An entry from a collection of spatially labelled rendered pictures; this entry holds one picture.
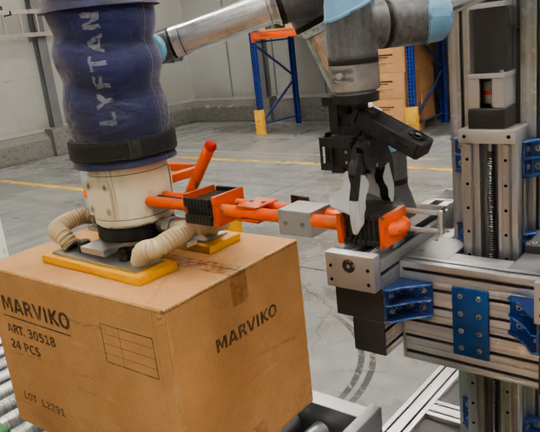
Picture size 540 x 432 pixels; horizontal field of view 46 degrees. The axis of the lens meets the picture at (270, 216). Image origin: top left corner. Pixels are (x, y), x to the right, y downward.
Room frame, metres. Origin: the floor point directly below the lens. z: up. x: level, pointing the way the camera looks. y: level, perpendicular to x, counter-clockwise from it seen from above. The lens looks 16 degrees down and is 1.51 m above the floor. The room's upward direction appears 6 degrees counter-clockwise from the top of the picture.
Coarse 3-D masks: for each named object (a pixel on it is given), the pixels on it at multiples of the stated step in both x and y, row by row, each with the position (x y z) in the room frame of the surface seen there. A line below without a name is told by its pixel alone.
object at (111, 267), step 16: (80, 240) 1.32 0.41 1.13; (48, 256) 1.33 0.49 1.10; (64, 256) 1.31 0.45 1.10; (80, 256) 1.29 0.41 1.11; (96, 256) 1.27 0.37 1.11; (112, 256) 1.26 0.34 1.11; (128, 256) 1.22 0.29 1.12; (96, 272) 1.22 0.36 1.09; (112, 272) 1.18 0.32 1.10; (128, 272) 1.17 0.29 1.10; (144, 272) 1.16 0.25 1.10; (160, 272) 1.17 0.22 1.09
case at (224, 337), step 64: (192, 256) 1.27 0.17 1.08; (256, 256) 1.23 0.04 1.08; (0, 320) 1.36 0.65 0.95; (64, 320) 1.20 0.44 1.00; (128, 320) 1.07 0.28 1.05; (192, 320) 1.05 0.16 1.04; (256, 320) 1.18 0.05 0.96; (64, 384) 1.23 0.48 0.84; (128, 384) 1.09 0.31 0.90; (192, 384) 1.03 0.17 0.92; (256, 384) 1.16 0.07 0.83
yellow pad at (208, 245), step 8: (224, 232) 1.34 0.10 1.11; (232, 232) 1.35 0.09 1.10; (200, 240) 1.31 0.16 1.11; (208, 240) 1.31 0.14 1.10; (216, 240) 1.31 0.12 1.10; (224, 240) 1.31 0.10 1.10; (232, 240) 1.32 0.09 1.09; (184, 248) 1.32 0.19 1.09; (192, 248) 1.30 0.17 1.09; (200, 248) 1.29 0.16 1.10; (208, 248) 1.27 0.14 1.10; (216, 248) 1.29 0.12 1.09; (224, 248) 1.30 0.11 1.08
